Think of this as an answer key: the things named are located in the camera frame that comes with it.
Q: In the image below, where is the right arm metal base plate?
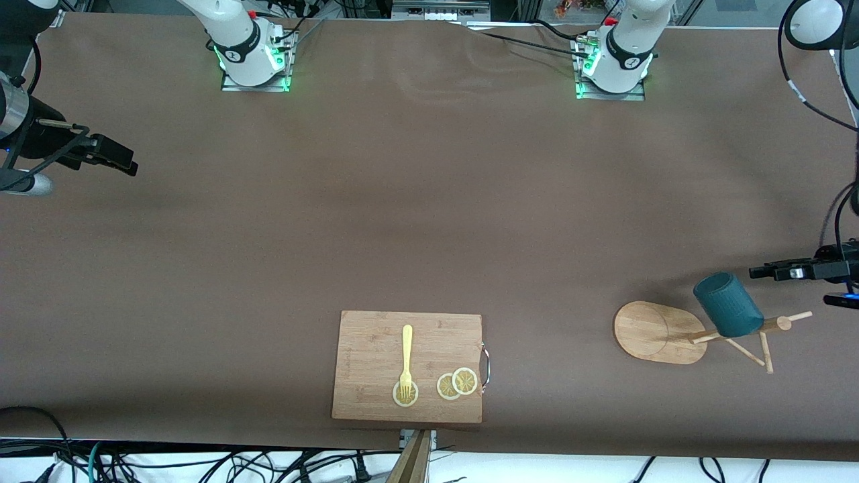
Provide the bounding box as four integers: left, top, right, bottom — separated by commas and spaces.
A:
220, 30, 294, 93

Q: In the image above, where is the brown table cover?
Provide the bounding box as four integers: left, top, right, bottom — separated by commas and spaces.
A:
0, 13, 859, 464

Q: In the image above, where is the orange small object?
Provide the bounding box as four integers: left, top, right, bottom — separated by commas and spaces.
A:
556, 0, 605, 17

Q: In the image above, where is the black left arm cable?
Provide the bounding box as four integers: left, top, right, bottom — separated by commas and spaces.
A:
777, 0, 859, 266

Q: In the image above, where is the wooden cutting board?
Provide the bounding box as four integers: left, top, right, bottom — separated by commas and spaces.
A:
332, 310, 491, 425

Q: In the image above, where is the wooden post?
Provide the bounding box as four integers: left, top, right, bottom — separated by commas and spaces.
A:
386, 429, 432, 483

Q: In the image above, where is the teal mug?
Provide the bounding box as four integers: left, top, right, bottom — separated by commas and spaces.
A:
693, 271, 766, 338

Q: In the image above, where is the metal clamp bracket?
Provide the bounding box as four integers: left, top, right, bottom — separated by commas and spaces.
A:
399, 428, 438, 451

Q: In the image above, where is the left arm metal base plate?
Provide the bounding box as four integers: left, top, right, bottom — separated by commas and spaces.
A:
574, 37, 647, 102

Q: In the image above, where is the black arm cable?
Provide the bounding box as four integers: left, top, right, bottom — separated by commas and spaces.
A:
777, 0, 859, 266
0, 40, 91, 176

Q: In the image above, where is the grey power strip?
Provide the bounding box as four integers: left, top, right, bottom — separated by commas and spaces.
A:
393, 0, 491, 21

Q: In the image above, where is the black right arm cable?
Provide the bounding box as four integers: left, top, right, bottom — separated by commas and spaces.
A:
0, 40, 91, 176

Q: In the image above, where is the black tabletop cable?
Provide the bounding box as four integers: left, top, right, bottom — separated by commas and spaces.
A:
463, 20, 591, 60

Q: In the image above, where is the wooden mug rack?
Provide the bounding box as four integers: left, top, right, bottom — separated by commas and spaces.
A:
613, 301, 813, 374

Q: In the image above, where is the black looped floor cable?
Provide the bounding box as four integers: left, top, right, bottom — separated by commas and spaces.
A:
0, 406, 76, 483

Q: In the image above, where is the yellow plastic fork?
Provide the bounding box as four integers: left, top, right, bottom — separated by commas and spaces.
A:
399, 325, 414, 402

